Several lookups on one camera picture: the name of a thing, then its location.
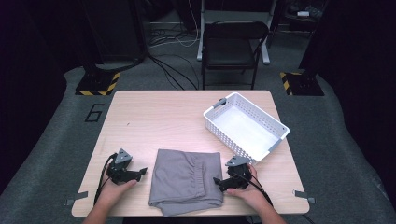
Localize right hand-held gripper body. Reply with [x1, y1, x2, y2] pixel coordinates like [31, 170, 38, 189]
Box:
[222, 155, 254, 191]

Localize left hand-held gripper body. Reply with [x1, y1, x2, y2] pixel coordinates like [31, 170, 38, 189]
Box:
[106, 147, 142, 186]

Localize grey pants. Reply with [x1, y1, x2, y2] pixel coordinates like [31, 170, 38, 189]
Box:
[148, 148, 225, 218]

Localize white plastic basket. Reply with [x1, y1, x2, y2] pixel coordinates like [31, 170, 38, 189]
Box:
[203, 91, 290, 163]

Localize person's left hand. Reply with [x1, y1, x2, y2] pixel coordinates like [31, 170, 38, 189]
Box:
[96, 176, 138, 207]

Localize person's right hand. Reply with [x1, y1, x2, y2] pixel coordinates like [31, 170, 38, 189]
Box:
[225, 164, 273, 217]

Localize striped black stand base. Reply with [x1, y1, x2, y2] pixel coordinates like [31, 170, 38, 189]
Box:
[75, 71, 121, 97]
[278, 71, 325, 97]

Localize black folding chair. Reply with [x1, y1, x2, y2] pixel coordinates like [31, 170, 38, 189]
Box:
[200, 20, 271, 91]
[196, 0, 280, 66]

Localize black equipment cabinet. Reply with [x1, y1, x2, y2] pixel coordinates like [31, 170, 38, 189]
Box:
[79, 0, 148, 64]

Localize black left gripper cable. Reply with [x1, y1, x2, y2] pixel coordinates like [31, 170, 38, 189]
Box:
[92, 152, 119, 206]

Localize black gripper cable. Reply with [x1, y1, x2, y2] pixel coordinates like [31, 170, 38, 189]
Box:
[232, 172, 316, 224]
[92, 152, 119, 206]

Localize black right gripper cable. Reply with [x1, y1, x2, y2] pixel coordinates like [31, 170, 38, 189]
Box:
[232, 172, 316, 224]

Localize grey table bracket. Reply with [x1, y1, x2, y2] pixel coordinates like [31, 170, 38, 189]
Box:
[291, 188, 317, 205]
[64, 190, 90, 206]

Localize black floor cables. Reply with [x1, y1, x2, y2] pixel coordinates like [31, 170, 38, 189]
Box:
[146, 27, 201, 91]

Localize white floor cable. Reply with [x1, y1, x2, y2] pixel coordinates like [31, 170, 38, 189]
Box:
[174, 0, 201, 49]

